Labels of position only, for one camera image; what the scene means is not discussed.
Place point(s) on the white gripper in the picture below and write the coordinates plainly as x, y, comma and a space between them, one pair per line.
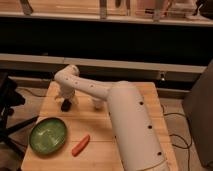
68, 93

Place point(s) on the black eraser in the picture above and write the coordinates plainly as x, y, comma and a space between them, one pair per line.
66, 105

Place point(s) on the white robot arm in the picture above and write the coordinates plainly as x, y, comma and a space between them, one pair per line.
137, 141

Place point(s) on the green bowl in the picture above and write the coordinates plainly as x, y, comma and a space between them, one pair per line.
48, 136

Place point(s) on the orange carrot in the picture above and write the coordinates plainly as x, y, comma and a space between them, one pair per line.
80, 146

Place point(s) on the black tripod stand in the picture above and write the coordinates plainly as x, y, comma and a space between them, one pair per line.
9, 97

